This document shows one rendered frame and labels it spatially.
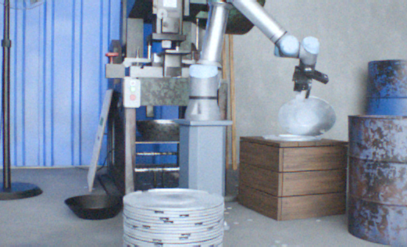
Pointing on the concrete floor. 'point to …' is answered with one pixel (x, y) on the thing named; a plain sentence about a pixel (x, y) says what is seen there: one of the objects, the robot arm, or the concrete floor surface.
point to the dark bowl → (95, 205)
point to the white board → (99, 138)
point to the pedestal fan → (9, 189)
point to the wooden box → (293, 177)
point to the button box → (128, 103)
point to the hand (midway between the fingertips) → (305, 99)
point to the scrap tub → (385, 179)
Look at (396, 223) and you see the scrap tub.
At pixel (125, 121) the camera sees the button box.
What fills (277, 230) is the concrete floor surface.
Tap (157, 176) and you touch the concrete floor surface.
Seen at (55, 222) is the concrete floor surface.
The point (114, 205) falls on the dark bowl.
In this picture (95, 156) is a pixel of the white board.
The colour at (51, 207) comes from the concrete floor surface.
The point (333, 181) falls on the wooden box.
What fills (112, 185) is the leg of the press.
